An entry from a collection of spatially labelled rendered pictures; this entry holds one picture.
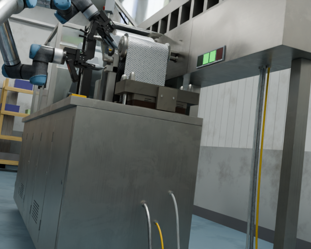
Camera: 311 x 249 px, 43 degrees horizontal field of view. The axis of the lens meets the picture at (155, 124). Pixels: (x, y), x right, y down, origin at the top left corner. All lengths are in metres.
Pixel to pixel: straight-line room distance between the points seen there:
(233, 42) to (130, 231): 0.96
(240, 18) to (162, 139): 0.65
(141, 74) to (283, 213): 1.02
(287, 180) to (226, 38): 0.68
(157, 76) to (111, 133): 0.52
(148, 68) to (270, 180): 2.35
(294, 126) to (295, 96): 0.12
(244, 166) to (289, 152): 2.89
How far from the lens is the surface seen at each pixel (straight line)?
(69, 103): 1.78
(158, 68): 2.19
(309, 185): 3.82
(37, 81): 1.98
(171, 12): 2.56
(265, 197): 4.22
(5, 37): 1.97
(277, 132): 4.20
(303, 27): 1.63
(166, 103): 1.95
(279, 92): 4.28
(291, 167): 1.63
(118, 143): 1.81
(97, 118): 1.78
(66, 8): 2.04
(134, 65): 2.14
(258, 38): 1.67
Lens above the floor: 0.68
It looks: 5 degrees up
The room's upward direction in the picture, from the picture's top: 7 degrees clockwise
